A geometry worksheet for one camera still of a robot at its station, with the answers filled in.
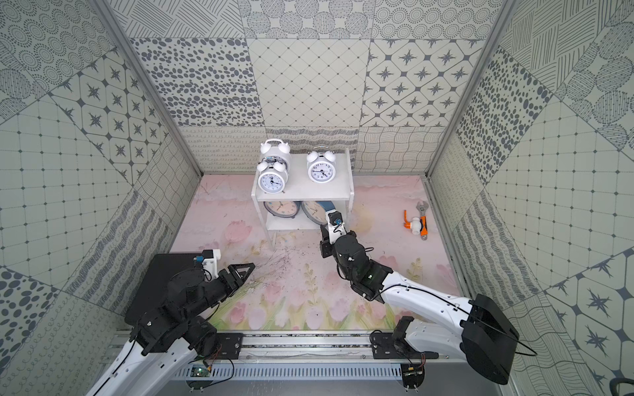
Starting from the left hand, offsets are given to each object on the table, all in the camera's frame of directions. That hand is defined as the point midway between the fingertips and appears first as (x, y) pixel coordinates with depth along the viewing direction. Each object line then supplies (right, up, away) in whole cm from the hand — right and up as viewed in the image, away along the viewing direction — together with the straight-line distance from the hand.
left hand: (255, 272), depth 70 cm
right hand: (+21, +12, +8) cm, 26 cm away
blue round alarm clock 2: (+17, +17, +9) cm, 26 cm away
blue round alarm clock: (+6, +18, +12) cm, 22 cm away
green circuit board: (-17, -30, +1) cm, 34 cm away
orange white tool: (+57, +10, +29) cm, 65 cm away
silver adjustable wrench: (+62, +11, +31) cm, 70 cm away
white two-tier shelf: (+13, +25, +1) cm, 28 cm away
